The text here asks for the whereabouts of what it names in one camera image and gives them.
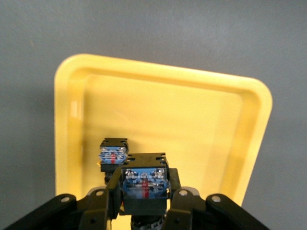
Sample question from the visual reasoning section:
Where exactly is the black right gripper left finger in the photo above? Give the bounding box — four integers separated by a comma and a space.
4, 167, 123, 230

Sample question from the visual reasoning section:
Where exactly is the yellow push button black base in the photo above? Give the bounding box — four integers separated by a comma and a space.
95, 138, 130, 183
119, 152, 171, 230

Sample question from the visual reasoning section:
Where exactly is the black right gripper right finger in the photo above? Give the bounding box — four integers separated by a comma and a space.
163, 168, 271, 230

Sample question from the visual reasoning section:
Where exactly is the yellow plastic tray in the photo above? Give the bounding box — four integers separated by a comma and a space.
54, 53, 273, 230

